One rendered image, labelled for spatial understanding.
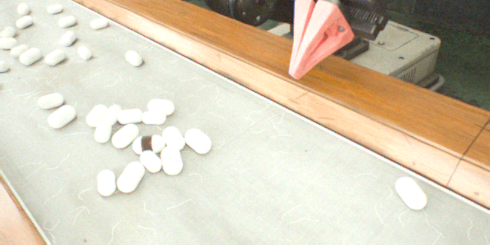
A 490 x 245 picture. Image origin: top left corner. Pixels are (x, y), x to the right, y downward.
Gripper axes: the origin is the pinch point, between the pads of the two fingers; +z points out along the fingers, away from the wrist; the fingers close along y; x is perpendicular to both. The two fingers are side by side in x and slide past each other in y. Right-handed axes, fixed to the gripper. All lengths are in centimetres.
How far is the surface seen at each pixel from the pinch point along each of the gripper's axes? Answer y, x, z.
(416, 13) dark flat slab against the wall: -59, 178, -93
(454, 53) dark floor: -28, 167, -72
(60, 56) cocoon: -41.4, -1.0, 13.2
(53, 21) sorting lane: -60, 4, 9
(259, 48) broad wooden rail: -14.5, 10.8, -3.0
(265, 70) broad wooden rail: -9.9, 8.5, 0.0
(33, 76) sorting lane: -41.3, -3.3, 18.0
